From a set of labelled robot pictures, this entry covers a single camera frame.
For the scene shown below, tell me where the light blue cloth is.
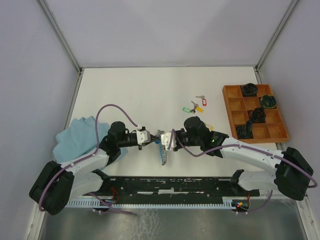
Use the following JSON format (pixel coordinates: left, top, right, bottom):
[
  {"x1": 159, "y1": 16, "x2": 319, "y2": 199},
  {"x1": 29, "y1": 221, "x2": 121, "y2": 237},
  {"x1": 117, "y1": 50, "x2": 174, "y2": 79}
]
[{"x1": 53, "y1": 115, "x2": 128, "y2": 163}]

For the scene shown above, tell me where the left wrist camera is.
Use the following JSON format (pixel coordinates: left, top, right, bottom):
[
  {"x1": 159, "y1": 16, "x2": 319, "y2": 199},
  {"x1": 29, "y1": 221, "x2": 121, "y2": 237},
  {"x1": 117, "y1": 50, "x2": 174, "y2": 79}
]
[{"x1": 136, "y1": 126, "x2": 151, "y2": 146}]

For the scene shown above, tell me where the light blue cable duct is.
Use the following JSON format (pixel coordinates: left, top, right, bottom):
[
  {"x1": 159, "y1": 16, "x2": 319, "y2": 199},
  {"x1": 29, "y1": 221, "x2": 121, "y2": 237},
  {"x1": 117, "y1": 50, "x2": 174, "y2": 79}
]
[{"x1": 65, "y1": 197, "x2": 235, "y2": 209}]

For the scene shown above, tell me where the black scrunchie top compartment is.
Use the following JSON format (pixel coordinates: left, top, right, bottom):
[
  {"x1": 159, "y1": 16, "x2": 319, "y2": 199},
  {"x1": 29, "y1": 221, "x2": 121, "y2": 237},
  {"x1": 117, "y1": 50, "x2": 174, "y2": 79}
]
[{"x1": 240, "y1": 83, "x2": 258, "y2": 97}]

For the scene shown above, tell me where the wooden compartment tray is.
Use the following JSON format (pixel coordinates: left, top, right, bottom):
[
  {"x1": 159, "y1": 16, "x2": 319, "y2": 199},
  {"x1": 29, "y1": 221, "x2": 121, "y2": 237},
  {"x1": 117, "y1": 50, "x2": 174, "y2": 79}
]
[{"x1": 222, "y1": 83, "x2": 290, "y2": 144}]

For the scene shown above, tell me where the dark floral scrunchie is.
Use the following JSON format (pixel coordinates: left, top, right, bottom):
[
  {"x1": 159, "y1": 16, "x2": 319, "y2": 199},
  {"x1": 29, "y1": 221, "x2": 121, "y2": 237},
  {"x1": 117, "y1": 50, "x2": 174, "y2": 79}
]
[{"x1": 236, "y1": 121, "x2": 253, "y2": 139}]

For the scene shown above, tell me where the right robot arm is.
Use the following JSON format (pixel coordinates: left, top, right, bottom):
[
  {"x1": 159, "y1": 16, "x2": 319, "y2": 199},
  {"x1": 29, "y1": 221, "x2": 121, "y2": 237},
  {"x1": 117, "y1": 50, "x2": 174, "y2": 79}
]
[{"x1": 161, "y1": 116, "x2": 318, "y2": 201}]

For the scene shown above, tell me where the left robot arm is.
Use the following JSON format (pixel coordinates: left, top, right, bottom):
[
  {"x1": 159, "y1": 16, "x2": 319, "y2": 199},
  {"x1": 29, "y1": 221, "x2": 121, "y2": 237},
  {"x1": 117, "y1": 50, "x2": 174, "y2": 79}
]
[{"x1": 29, "y1": 121, "x2": 161, "y2": 215}]

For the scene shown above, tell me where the green key tag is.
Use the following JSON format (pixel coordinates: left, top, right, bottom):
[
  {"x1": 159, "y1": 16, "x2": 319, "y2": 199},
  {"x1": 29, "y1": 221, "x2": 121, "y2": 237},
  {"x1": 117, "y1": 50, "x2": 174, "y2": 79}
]
[{"x1": 182, "y1": 107, "x2": 192, "y2": 113}]

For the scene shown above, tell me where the green yellow scrunchie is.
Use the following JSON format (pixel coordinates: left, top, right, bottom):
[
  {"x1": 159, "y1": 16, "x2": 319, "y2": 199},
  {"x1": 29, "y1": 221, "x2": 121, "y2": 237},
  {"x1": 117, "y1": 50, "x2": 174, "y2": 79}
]
[{"x1": 259, "y1": 94, "x2": 277, "y2": 109}]

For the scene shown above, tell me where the yellow open key tag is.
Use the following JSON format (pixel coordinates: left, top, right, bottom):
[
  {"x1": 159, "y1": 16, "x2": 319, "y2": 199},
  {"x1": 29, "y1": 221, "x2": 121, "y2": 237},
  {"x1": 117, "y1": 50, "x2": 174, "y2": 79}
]
[{"x1": 205, "y1": 123, "x2": 214, "y2": 131}]

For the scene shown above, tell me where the red key tag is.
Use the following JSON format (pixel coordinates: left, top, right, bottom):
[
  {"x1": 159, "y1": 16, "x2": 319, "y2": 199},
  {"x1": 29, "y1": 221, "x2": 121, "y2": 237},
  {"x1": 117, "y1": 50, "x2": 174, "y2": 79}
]
[{"x1": 201, "y1": 98, "x2": 208, "y2": 107}]

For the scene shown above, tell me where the purple cable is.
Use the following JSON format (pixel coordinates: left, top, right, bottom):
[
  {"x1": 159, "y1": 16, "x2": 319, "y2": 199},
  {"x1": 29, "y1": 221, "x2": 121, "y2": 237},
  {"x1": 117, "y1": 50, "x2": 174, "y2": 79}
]
[
  {"x1": 167, "y1": 128, "x2": 318, "y2": 188},
  {"x1": 37, "y1": 103, "x2": 142, "y2": 212}
]

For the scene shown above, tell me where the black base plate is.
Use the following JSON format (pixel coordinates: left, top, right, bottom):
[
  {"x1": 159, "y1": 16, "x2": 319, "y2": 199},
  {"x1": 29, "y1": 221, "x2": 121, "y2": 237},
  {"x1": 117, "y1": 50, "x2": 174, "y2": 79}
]
[{"x1": 95, "y1": 176, "x2": 260, "y2": 197}]

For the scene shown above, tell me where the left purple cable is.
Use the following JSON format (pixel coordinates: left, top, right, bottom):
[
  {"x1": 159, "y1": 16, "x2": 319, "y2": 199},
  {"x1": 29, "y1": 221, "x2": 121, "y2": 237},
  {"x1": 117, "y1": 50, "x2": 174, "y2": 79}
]
[{"x1": 37, "y1": 103, "x2": 142, "y2": 212}]

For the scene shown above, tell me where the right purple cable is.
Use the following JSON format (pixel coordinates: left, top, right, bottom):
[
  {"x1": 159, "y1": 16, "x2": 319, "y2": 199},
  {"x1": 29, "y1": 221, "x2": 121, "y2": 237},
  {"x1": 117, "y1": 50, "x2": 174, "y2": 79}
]
[{"x1": 167, "y1": 128, "x2": 318, "y2": 188}]

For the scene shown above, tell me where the black orange scrunchie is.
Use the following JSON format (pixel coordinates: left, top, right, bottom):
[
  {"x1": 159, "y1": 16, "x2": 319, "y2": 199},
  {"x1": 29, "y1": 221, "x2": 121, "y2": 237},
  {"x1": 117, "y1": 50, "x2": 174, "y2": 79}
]
[{"x1": 248, "y1": 107, "x2": 266, "y2": 124}]

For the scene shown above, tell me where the silver key on yellow tag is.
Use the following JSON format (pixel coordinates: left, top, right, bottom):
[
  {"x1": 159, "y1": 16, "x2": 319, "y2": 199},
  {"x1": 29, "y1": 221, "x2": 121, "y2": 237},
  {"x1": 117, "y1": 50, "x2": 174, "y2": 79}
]
[{"x1": 191, "y1": 101, "x2": 199, "y2": 108}]

